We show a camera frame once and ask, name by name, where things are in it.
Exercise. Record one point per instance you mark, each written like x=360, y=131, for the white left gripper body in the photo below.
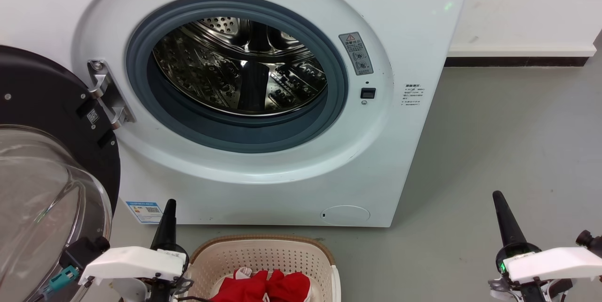
x=131, y=262

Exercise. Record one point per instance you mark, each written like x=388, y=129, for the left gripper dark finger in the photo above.
x=165, y=226

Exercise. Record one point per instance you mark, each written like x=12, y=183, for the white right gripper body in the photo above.
x=550, y=262

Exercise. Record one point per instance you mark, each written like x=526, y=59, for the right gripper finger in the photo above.
x=508, y=222

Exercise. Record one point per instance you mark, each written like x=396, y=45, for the red cloth garment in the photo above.
x=254, y=288

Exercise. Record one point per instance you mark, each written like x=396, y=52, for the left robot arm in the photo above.
x=141, y=291

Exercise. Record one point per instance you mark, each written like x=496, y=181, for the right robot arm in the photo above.
x=531, y=291

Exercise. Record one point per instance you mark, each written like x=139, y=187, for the beige perforated laundry basket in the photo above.
x=263, y=255

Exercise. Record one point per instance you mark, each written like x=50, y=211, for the silver metal door hinge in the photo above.
x=110, y=95

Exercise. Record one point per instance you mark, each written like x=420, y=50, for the white oval filter access cover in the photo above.
x=345, y=215

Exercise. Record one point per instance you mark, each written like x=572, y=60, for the black glass washer door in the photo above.
x=42, y=99

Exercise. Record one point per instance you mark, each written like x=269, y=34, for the blue energy label sticker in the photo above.
x=144, y=211

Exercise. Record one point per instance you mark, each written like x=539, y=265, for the white front-load washing machine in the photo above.
x=414, y=151

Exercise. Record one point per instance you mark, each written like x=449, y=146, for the black door latch socket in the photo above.
x=368, y=93

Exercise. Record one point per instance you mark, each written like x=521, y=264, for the grey warning label sticker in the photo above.
x=356, y=53

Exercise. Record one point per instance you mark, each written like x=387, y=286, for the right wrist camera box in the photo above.
x=590, y=242

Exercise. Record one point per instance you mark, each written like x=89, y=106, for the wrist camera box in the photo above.
x=590, y=242
x=77, y=259

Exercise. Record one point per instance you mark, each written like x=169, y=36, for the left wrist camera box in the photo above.
x=77, y=259

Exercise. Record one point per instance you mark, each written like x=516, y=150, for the white wall baseboard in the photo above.
x=517, y=52

